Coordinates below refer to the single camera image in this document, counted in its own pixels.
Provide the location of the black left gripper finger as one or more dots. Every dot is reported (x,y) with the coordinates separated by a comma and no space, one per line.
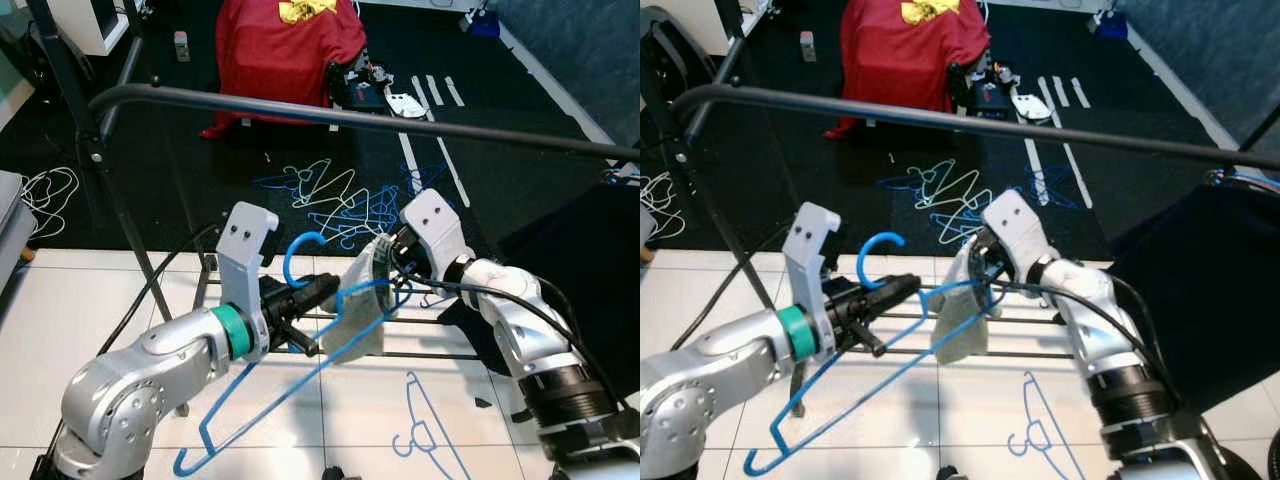
(318,285)
(890,285)
(312,306)
(885,306)

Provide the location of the grey shorts printed waistband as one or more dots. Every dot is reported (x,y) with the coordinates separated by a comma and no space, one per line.
(365,325)
(960,330)

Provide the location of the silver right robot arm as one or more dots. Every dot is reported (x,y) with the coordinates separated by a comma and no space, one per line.
(1100,320)
(520,330)

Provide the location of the long white floor strip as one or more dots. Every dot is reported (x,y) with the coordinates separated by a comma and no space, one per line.
(408,160)

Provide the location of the white plastic part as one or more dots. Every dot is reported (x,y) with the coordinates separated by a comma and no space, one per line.
(405,104)
(1030,104)

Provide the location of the black floor machine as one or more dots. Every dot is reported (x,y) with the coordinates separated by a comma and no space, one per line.
(985,90)
(360,90)

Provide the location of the black robot foot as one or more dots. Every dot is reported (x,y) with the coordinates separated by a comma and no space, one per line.
(334,473)
(952,473)

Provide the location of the short white floor strip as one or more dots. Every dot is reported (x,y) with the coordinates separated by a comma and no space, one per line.
(1080,92)
(1061,92)
(455,90)

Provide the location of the small blue box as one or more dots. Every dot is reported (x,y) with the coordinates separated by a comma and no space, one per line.
(482,22)
(1112,22)

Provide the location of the small grey box device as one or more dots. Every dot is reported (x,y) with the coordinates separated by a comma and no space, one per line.
(182,45)
(808,45)

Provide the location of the yellow cloth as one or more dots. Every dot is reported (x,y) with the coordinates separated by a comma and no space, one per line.
(930,10)
(305,10)

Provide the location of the grey upholstered stool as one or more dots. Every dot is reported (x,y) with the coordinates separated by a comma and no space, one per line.
(12,230)

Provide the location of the white low cabinet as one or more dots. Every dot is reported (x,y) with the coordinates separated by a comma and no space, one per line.
(95,25)
(720,25)

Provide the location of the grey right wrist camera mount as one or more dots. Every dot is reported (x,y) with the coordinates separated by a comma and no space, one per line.
(435,225)
(1015,225)

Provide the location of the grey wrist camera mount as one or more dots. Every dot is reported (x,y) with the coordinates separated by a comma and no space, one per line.
(812,270)
(245,270)
(435,225)
(1015,225)

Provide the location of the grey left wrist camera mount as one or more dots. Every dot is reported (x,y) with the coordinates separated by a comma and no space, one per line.
(812,270)
(245,270)

